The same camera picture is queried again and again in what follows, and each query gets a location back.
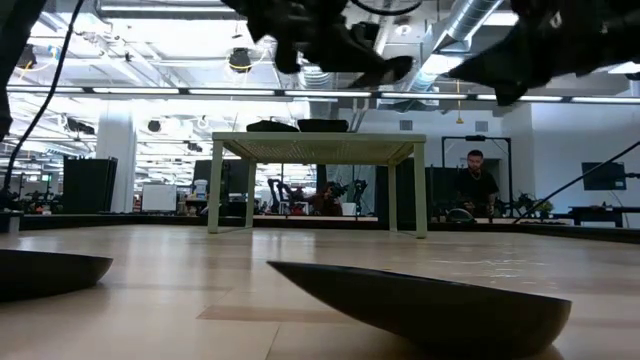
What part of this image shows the black metal gantry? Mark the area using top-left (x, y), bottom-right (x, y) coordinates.
top-left (440, 133), bottom-right (513, 221)

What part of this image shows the small grey box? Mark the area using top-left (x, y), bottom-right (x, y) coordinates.
top-left (0, 209), bottom-right (25, 235)

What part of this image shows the silver spiral duct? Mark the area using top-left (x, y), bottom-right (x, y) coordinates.
top-left (297, 63), bottom-right (334, 92)

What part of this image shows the long linear light rail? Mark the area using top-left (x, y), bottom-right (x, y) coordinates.
top-left (0, 84), bottom-right (640, 105)

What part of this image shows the yellow hanging cord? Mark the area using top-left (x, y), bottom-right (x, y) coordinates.
top-left (453, 74), bottom-right (465, 125)

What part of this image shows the white building column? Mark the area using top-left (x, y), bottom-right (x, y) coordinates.
top-left (95, 107), bottom-right (138, 214)

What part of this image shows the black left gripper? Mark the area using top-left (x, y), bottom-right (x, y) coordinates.
top-left (222, 0), bottom-right (399, 76)

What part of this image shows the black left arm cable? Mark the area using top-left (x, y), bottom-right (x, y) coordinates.
top-left (348, 0), bottom-right (425, 17)

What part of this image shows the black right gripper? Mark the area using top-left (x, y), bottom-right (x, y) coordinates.
top-left (447, 0), bottom-right (601, 107)

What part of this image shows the black aluminium table frame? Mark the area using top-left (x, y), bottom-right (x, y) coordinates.
top-left (0, 212), bottom-right (640, 245)

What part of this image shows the thin black cable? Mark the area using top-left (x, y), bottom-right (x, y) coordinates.
top-left (2, 0), bottom-right (85, 194)
top-left (512, 140), bottom-right (640, 225)

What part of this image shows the black square cup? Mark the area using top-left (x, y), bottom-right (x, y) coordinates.
top-left (297, 118), bottom-right (351, 134)

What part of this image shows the silver ventilation duct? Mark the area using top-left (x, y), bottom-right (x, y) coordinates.
top-left (409, 0), bottom-right (505, 94)

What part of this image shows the white board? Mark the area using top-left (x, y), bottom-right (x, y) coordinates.
top-left (141, 183), bottom-right (178, 213)

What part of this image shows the person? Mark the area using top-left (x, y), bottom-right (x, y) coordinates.
top-left (310, 180), bottom-right (347, 217)
top-left (453, 148), bottom-right (501, 221)

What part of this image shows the black cabinet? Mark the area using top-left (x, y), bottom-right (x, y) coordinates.
top-left (61, 156), bottom-right (119, 215)

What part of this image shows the black partition panel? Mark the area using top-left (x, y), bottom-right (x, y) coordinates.
top-left (375, 158), bottom-right (464, 221)

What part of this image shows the small potted plant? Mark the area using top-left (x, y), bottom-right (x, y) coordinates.
top-left (532, 197), bottom-right (556, 219)

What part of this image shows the black device with yellow cable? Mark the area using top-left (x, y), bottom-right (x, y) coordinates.
top-left (227, 46), bottom-right (254, 75)

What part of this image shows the black flat monitor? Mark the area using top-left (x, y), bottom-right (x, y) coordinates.
top-left (580, 160), bottom-right (628, 192)

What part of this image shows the black teardrop plate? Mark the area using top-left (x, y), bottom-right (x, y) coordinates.
top-left (0, 248), bottom-right (115, 304)
top-left (266, 259), bottom-right (573, 359)
top-left (348, 54), bottom-right (416, 90)

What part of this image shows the long black desk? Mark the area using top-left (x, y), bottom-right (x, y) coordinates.
top-left (568, 204), bottom-right (640, 229)

